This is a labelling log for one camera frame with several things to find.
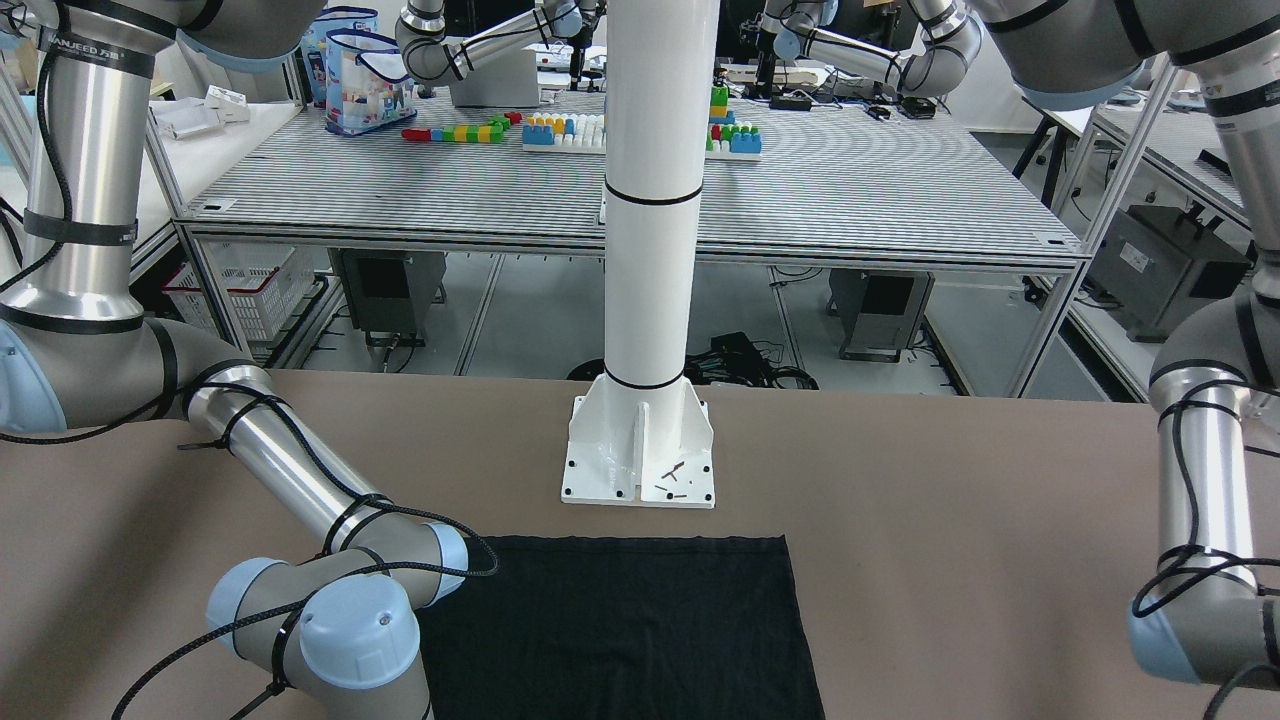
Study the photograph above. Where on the black graphic t-shirt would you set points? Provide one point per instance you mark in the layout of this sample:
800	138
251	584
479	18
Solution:
624	628

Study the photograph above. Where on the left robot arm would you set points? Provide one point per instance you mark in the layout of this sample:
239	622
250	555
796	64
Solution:
1204	618

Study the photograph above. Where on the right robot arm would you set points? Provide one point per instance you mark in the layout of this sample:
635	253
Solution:
80	354

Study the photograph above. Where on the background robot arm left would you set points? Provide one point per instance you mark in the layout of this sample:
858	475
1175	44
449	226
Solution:
494	68

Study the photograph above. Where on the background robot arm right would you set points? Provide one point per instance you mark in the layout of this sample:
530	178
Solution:
952	38

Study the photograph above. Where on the striped metal work table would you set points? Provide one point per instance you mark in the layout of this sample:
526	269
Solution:
833	188

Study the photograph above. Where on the green blue brick stack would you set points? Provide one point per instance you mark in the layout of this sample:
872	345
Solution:
727	137

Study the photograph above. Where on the white brick board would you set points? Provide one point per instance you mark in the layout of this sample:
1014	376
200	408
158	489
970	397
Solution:
558	132

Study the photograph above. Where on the colourful toy brick row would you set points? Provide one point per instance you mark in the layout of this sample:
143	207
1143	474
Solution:
494	130

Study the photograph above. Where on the white plastic basket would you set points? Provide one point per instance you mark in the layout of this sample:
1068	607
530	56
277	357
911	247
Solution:
264	284

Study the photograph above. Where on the toy block bag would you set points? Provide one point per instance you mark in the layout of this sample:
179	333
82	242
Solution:
355	75

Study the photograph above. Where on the white mast base plate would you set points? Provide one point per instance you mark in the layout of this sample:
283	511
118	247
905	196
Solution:
640	447

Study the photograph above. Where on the white camera mast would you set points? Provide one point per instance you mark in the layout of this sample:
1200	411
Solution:
660	57

